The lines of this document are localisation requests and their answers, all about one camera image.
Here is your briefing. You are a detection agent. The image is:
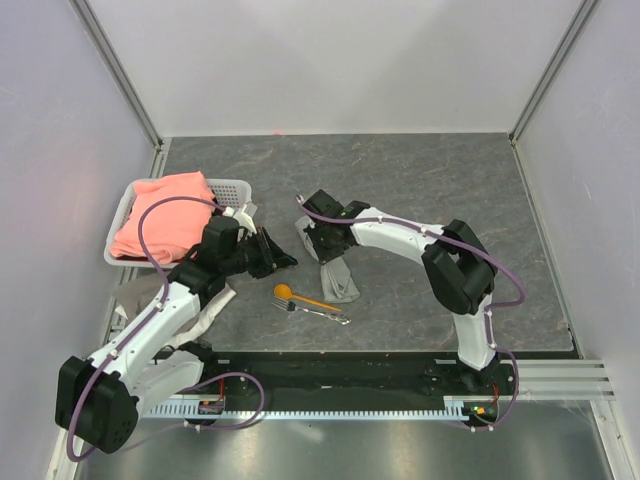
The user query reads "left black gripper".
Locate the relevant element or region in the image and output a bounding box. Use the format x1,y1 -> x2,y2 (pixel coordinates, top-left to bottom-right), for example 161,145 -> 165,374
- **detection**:
221,226 -> 297,279

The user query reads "orange plastic spoon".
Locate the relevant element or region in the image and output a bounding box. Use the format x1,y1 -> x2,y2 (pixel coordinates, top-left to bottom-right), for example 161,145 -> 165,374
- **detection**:
273,283 -> 341,312

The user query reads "grey cloth napkin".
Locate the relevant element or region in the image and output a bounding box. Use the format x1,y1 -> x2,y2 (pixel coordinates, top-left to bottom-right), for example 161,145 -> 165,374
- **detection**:
295,216 -> 360,304

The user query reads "clear-handled metal fork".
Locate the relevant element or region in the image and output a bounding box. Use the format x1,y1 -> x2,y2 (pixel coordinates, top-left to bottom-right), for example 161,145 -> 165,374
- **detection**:
272,298 -> 351,325

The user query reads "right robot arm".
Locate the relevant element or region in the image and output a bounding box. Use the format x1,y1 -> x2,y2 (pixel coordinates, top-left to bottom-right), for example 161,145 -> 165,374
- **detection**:
296,190 -> 497,394

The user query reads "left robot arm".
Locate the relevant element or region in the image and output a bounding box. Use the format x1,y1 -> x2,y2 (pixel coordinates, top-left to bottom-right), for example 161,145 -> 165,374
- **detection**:
54,216 -> 297,453

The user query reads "white plastic basket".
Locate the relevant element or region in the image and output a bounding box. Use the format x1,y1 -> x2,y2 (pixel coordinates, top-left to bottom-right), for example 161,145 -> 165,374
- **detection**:
104,177 -> 253,268

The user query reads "salmon pink folded cloth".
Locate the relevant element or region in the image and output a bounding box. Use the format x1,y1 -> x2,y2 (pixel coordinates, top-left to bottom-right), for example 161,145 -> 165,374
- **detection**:
109,171 -> 215,265

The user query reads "grey and white cloth pile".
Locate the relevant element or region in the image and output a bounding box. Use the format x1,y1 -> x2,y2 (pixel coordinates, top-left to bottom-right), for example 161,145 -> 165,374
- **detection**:
113,273 -> 236,348

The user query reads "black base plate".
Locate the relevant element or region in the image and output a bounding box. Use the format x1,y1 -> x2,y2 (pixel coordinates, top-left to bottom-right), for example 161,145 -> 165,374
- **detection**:
186,345 -> 516,397

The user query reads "blue-grey cable duct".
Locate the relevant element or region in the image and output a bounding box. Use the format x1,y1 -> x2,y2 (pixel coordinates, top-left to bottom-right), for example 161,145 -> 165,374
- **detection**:
145,396 -> 498,421

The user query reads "left aluminium frame post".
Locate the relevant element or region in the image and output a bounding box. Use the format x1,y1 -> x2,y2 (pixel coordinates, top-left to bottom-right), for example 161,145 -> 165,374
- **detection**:
69,0 -> 164,150

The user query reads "aluminium frame post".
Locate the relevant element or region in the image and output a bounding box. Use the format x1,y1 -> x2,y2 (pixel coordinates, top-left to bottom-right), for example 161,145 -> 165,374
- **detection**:
69,0 -> 164,150
508,0 -> 601,146

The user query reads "right aluminium frame post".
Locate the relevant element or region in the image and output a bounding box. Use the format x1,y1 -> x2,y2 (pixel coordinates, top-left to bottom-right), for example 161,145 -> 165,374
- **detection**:
508,0 -> 601,146

